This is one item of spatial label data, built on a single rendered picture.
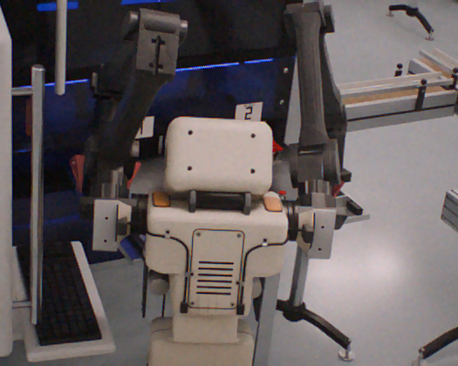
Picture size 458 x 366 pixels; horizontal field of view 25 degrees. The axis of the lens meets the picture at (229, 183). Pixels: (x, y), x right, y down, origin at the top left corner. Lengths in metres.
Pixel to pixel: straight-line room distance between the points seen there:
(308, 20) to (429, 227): 2.42
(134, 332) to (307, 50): 1.25
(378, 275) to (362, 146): 1.16
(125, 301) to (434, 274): 1.60
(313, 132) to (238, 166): 0.27
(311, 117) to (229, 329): 0.49
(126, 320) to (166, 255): 1.14
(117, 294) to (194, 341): 0.91
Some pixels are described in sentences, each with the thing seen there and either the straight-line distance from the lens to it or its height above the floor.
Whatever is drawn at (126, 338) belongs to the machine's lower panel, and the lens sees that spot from 3.22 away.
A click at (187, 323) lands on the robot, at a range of 2.20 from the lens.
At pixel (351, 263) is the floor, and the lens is 4.27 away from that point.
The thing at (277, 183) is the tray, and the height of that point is 0.88.
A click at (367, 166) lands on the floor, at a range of 5.05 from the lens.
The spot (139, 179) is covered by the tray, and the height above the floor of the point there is 0.88.
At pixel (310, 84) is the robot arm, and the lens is 2.28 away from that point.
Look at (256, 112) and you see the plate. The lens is 3.00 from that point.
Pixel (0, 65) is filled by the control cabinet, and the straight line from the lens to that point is 1.99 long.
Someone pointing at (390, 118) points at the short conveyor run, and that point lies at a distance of 3.45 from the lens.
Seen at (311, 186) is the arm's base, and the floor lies 1.24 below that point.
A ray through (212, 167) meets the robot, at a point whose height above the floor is 1.32.
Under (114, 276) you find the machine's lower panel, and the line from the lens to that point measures 3.06.
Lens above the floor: 2.27
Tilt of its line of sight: 29 degrees down
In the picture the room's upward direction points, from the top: 6 degrees clockwise
